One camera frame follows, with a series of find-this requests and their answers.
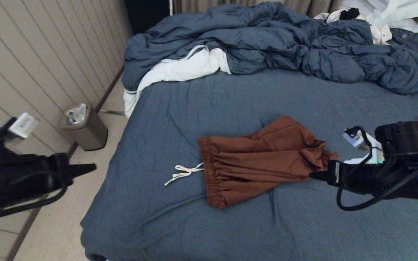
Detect rust brown drawstring shorts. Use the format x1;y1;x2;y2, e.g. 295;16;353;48
164;116;339;210

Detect brown trash bin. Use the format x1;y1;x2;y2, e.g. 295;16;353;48
57;103;108;151

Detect clear plastic bin liner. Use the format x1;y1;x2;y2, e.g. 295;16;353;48
65;103;87;125

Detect bed with blue sheet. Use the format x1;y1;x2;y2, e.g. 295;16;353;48
80;67;418;261

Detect white pillow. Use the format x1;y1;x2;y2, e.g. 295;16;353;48
123;45;232;118

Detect cream buttoned garment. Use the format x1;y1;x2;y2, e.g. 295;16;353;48
313;8;393;45

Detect rumpled blue duvet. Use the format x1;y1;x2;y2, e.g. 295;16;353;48
122;0;418;95

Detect black cloth item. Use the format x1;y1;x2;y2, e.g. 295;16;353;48
340;7;361;20

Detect white shirt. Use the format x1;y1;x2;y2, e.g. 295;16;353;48
340;0;418;33

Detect dark cabinet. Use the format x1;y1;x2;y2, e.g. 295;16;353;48
124;0;170;35

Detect beige curtain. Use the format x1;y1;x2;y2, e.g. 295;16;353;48
173;0;344;18

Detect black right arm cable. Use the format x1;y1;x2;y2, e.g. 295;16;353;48
336;126;418;211

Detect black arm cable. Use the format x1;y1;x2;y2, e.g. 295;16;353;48
0;183;68;225
336;126;418;211

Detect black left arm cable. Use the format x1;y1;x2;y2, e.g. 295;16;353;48
0;183;68;225

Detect white right camera bracket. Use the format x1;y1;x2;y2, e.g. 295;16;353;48
343;140;385;165

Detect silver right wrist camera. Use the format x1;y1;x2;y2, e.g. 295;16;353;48
341;128;371;151

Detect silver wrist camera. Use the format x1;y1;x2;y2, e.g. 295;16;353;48
8;112;39;140
341;128;371;151

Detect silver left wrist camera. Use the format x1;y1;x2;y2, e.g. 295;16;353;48
8;112;39;140

